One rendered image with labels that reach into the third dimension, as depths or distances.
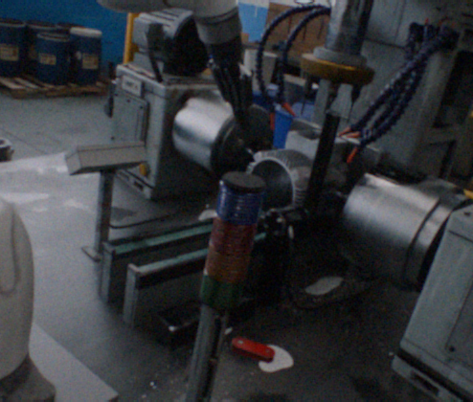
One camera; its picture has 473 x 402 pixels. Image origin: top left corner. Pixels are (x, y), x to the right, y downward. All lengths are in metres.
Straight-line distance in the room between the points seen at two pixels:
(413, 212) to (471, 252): 0.14
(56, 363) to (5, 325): 0.18
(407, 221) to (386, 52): 0.56
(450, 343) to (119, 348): 0.61
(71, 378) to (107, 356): 0.18
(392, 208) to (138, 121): 0.85
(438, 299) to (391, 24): 0.73
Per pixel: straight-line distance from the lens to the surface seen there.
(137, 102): 1.56
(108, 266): 1.04
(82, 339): 1.00
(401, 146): 1.37
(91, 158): 1.11
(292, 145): 1.26
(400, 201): 1.03
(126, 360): 0.96
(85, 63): 6.18
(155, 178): 1.54
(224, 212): 0.64
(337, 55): 1.19
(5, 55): 6.15
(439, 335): 1.02
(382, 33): 1.41
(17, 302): 0.66
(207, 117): 1.37
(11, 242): 0.64
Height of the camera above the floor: 1.44
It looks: 23 degrees down
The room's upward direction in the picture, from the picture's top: 11 degrees clockwise
